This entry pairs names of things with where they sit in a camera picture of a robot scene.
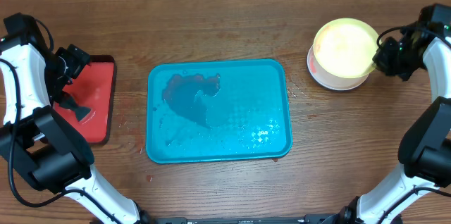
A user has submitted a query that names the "yellow-green plate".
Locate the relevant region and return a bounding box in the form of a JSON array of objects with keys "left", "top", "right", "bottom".
[{"left": 313, "top": 18, "right": 378, "bottom": 78}]

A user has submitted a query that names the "white plate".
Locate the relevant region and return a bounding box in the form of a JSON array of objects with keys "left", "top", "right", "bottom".
[{"left": 307, "top": 46, "right": 368, "bottom": 92}]

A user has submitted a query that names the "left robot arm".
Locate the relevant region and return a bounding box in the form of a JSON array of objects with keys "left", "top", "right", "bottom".
[{"left": 1, "top": 13, "right": 153, "bottom": 223}]

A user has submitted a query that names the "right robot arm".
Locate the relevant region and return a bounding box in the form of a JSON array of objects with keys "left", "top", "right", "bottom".
[{"left": 317, "top": 4, "right": 450, "bottom": 224}]

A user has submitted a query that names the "red water tray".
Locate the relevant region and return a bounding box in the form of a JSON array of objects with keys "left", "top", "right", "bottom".
[{"left": 53, "top": 55, "right": 117, "bottom": 144}]

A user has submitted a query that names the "teal plastic tray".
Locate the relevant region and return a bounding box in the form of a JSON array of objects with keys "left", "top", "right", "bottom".
[{"left": 146, "top": 58, "right": 293, "bottom": 164}]

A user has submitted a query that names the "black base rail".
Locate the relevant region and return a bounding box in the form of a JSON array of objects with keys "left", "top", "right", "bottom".
[{"left": 150, "top": 214, "right": 337, "bottom": 224}]

